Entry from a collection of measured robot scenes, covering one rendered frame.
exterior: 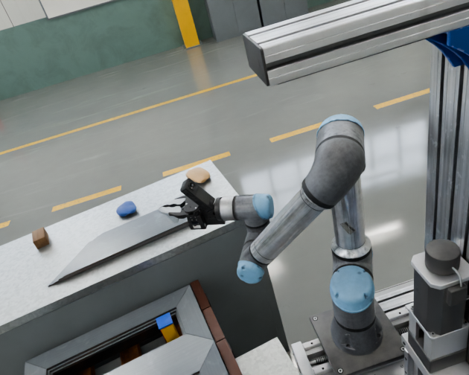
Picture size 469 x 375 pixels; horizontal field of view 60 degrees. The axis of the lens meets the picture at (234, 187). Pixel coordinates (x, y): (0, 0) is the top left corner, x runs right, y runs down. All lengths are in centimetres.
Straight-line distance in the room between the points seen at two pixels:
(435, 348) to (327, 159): 45
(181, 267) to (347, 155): 112
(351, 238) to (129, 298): 107
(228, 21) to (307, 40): 863
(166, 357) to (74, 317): 46
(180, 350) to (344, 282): 76
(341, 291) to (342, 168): 39
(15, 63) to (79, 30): 153
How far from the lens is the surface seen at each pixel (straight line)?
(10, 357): 206
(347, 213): 114
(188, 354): 167
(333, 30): 49
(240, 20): 916
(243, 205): 118
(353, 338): 128
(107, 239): 198
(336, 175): 92
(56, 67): 991
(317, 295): 282
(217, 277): 197
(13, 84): 1022
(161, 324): 175
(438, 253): 83
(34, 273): 208
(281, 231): 104
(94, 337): 192
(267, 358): 178
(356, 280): 119
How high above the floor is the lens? 216
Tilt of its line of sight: 33 degrees down
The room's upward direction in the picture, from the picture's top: 16 degrees counter-clockwise
